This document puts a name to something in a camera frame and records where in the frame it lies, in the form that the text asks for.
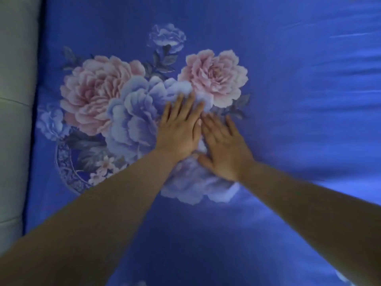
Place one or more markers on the person's right hand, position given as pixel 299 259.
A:
pixel 227 154

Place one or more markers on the person's left hand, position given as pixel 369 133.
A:
pixel 178 134

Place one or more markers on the person's left little finger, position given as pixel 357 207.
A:
pixel 166 113

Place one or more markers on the person's right thumb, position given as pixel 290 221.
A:
pixel 206 163

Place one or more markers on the person's left thumb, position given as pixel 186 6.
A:
pixel 198 131

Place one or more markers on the person's left middle finger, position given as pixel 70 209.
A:
pixel 187 104

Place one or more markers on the blue floral bed sheet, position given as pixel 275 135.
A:
pixel 297 101

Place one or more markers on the person's left forearm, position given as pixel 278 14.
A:
pixel 89 223

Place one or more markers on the person's right forearm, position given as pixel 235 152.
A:
pixel 315 217

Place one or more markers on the white padded headboard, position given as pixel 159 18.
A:
pixel 16 116

